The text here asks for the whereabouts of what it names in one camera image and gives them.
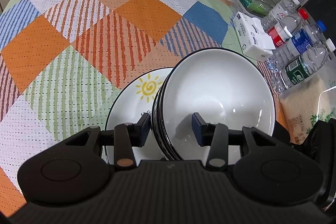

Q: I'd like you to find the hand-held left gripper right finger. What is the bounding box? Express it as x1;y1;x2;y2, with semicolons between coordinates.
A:
192;112;278;169

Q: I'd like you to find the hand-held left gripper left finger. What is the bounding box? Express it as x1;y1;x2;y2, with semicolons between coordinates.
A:
65;112;152;172

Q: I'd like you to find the white plate with sun print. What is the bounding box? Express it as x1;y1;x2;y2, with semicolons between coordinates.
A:
104;68;179;165

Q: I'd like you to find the printed rice bag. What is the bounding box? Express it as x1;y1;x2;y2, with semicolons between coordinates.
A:
278;76;336;146

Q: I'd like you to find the green label water bottle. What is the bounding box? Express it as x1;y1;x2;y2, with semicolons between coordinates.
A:
270;39;336;94

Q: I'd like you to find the patchwork checked tablecloth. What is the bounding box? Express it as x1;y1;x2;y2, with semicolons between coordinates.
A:
0;0;284;203

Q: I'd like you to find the white box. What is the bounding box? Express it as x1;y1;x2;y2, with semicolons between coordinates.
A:
230;11;277;62

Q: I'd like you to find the blue label water bottle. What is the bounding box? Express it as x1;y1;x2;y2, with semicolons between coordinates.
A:
267;20;326;68

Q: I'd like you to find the red label water bottle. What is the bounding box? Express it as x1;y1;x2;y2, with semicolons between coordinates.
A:
267;9;309;49

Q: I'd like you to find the clear box of green clips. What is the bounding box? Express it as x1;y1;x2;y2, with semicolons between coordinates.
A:
232;0;272;17

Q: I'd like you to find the clear bottle with white cap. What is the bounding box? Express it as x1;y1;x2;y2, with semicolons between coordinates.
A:
262;0;300;31

